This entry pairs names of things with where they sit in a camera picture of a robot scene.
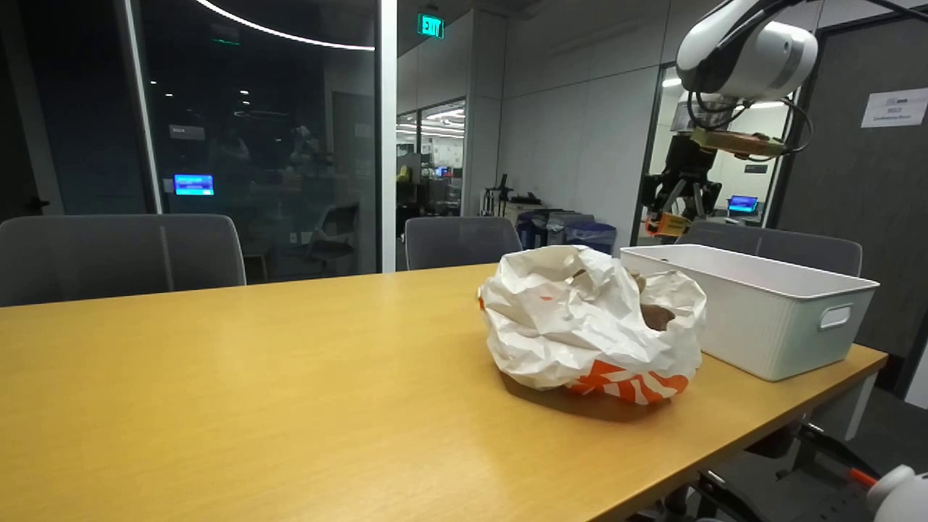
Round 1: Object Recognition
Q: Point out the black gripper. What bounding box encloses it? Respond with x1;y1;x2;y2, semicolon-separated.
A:
643;130;719;233

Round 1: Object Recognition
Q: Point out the white plastic bag orange print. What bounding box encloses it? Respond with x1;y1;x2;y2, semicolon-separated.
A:
474;240;711;401

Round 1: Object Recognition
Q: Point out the white plastic storage bin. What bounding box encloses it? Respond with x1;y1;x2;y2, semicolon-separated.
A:
618;240;882;382

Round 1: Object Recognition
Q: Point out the grey office chair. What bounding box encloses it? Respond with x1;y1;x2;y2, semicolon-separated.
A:
0;211;248;311
400;215;521;272

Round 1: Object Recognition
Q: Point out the green exit sign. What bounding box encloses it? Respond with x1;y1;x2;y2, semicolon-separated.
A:
415;8;447;40

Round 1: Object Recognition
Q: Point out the tan wooden mount plate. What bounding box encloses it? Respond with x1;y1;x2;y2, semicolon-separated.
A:
689;127;789;162

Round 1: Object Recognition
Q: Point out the white wall sign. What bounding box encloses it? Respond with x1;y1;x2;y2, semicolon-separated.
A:
859;83;928;130

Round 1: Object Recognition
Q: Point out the white glass wall post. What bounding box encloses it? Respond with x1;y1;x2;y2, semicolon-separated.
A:
374;0;400;275

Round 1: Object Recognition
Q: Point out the orange handled screwdriver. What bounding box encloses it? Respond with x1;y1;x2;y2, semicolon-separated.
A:
795;424;882;489

